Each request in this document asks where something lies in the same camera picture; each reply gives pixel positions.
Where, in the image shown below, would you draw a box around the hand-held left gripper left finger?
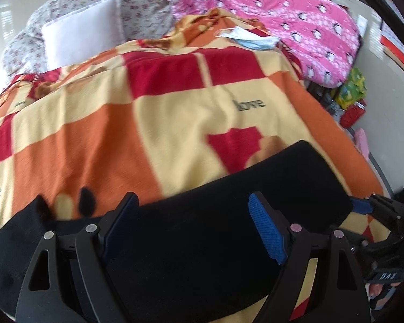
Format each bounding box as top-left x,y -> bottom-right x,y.
15,192 -> 140,323

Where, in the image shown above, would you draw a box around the blue face mask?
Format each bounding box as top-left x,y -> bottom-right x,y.
214,26 -> 281,50

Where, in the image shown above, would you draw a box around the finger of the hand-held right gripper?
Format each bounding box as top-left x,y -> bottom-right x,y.
351,193 -> 404,225
349,228 -> 404,260

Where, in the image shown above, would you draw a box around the red basket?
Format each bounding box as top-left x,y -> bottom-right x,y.
340,103 -> 366,128

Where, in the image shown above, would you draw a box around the white pillow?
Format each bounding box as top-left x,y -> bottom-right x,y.
41,0 -> 127,69

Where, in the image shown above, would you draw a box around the pink penguin print quilt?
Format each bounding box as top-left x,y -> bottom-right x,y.
151,0 -> 362,90

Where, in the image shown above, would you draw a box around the pink slipper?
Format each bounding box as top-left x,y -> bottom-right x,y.
353,128 -> 371,157

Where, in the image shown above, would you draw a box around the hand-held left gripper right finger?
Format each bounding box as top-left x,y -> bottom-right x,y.
248,192 -> 371,323

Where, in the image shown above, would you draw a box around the green printed bag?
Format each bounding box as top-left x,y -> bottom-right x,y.
335,67 -> 367,108

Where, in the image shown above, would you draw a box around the black pants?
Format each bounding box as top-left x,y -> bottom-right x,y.
0,140 -> 354,323

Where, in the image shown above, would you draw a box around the grey floral quilt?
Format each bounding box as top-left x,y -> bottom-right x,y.
2,0 -> 176,76

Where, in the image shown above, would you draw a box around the red orange checked blanket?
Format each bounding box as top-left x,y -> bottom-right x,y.
0,8 -> 391,323

